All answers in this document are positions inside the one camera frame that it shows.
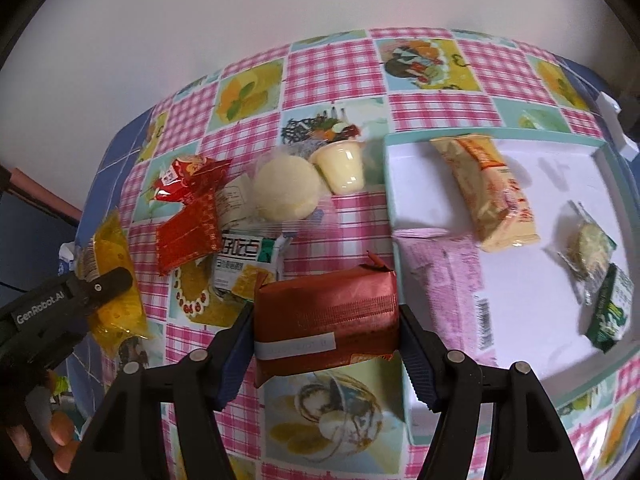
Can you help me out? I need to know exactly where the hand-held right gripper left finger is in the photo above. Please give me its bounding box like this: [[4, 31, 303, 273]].
[[75, 302, 256, 480]]

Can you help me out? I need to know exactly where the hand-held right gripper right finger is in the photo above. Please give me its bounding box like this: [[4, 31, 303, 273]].
[[397, 304, 583, 480]]

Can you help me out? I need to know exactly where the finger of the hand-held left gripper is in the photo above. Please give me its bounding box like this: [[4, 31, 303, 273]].
[[75, 266, 135, 318]]

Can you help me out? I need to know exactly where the yellow jelly packet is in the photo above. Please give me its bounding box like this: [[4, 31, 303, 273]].
[[75, 210, 151, 348]]

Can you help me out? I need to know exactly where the pink snack packet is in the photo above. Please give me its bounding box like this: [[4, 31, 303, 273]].
[[394, 227, 498, 368]]

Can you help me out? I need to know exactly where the green and white snack packet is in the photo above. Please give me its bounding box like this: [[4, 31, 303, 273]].
[[212, 230, 291, 306]]

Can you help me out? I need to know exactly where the red patterned wafer packet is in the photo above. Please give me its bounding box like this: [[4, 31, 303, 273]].
[[156, 180, 226, 277]]

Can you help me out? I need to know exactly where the dark red packet white label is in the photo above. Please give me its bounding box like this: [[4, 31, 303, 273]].
[[252, 252, 401, 388]]

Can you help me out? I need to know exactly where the white printed snack packet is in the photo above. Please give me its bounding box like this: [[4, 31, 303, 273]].
[[217, 175, 261, 233]]

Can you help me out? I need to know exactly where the round bread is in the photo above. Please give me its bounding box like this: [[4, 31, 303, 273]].
[[250, 147, 331, 226]]

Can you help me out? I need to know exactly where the beige biscuit packet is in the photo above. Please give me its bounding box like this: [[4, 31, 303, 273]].
[[430, 135, 542, 253]]

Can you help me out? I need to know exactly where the dark green biscuit packet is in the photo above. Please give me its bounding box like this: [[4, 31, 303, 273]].
[[584, 264, 636, 355]]

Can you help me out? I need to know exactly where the white tray with teal rim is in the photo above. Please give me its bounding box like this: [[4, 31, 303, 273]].
[[382, 127, 638, 446]]

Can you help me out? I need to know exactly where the round cracker clear packet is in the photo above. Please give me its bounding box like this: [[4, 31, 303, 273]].
[[557, 201, 618, 306]]

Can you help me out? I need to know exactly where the person's left hand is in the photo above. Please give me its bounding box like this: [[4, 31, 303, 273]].
[[5, 422, 33, 463]]

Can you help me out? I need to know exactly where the crumpled blue white wrapper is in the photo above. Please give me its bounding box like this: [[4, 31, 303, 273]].
[[59, 241, 81, 276]]

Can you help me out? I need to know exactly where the dark cabinet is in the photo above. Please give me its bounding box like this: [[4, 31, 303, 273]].
[[0, 195, 81, 311]]

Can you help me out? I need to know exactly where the pink board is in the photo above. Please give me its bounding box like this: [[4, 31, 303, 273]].
[[0, 165, 83, 223]]

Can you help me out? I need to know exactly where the small red snack packet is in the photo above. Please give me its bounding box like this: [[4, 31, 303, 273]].
[[150, 155, 233, 203]]

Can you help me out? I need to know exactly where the cream pudding cup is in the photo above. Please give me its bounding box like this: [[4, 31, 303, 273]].
[[309, 140, 368, 196]]

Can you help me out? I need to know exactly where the white power adapter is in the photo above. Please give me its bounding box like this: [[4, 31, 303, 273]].
[[597, 91, 638, 158]]

